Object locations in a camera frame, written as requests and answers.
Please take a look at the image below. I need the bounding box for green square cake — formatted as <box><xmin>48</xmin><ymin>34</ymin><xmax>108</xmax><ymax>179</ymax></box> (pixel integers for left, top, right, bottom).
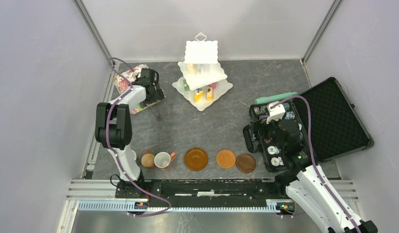
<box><xmin>183</xmin><ymin>79</ymin><xmax>190</xmax><ymax>92</ymax></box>

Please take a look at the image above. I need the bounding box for cream round pastry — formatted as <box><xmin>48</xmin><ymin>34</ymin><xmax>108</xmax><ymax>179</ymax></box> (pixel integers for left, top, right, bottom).
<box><xmin>186</xmin><ymin>64</ymin><xmax>197</xmax><ymax>74</ymax></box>

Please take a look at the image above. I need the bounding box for yellow cake slice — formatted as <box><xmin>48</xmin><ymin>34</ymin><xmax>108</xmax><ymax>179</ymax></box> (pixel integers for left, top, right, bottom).
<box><xmin>194</xmin><ymin>88</ymin><xmax>204</xmax><ymax>103</ymax></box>

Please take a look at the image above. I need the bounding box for orange yellow cake piece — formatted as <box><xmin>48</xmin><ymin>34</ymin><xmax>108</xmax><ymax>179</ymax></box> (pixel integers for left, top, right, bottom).
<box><xmin>206</xmin><ymin>87</ymin><xmax>214</xmax><ymax>101</ymax></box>

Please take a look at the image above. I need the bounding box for white mug pink handle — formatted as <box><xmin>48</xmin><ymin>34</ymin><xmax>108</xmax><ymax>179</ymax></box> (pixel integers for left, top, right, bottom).
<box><xmin>154</xmin><ymin>152</ymin><xmax>176</xmax><ymax>170</ymax></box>

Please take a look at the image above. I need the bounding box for large brown wooden saucer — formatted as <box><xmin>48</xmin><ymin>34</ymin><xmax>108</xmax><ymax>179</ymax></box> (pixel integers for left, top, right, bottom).
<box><xmin>184</xmin><ymin>147</ymin><xmax>208</xmax><ymax>171</ymax></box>

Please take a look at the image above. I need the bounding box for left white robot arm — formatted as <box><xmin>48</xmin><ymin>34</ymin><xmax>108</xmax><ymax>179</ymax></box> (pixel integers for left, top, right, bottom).
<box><xmin>95</xmin><ymin>68</ymin><xmax>165</xmax><ymax>198</ymax></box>

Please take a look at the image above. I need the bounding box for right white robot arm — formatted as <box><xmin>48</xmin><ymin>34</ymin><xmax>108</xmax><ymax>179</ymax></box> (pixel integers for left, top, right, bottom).
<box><xmin>250</xmin><ymin>119</ymin><xmax>378</xmax><ymax>233</ymax></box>

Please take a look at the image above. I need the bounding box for floral rectangular tray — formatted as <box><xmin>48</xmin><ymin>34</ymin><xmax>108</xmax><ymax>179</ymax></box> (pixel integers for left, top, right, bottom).
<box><xmin>113</xmin><ymin>64</ymin><xmax>167</xmax><ymax>115</ymax></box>

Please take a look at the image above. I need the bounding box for black open carrying case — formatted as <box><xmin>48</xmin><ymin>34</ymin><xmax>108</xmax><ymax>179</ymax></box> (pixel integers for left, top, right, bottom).
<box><xmin>243</xmin><ymin>77</ymin><xmax>374</xmax><ymax>172</ymax></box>

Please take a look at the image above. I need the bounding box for dark brown wooden coaster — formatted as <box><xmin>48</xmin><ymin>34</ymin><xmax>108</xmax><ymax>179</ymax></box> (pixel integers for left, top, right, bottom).
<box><xmin>236</xmin><ymin>153</ymin><xmax>257</xmax><ymax>173</ymax></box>

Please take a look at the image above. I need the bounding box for white three-tier dessert stand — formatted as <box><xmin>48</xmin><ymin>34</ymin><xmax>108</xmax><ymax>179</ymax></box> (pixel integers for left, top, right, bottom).
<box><xmin>172</xmin><ymin>33</ymin><xmax>233</xmax><ymax>111</ymax></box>

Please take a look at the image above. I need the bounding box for light orange wooden coaster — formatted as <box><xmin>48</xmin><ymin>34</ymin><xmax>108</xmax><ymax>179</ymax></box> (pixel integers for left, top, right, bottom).
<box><xmin>216</xmin><ymin>150</ymin><xmax>236</xmax><ymax>169</ymax></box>

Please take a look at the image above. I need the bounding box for orange mug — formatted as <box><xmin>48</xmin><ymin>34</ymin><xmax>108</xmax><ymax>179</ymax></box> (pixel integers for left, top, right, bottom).
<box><xmin>141</xmin><ymin>150</ymin><xmax>155</xmax><ymax>168</ymax></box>

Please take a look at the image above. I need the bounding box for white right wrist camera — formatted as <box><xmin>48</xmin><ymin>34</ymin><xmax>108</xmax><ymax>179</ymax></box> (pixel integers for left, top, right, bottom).
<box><xmin>266</xmin><ymin>101</ymin><xmax>286</xmax><ymax>124</ymax></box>

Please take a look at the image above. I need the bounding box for teal cylindrical handle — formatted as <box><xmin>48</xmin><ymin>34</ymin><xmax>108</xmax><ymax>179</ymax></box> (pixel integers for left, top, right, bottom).
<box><xmin>254</xmin><ymin>92</ymin><xmax>297</xmax><ymax>104</ymax></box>

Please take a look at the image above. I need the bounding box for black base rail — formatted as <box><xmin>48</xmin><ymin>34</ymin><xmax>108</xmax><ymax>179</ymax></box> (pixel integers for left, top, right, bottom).
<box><xmin>115</xmin><ymin>179</ymin><xmax>295</xmax><ymax>211</ymax></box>

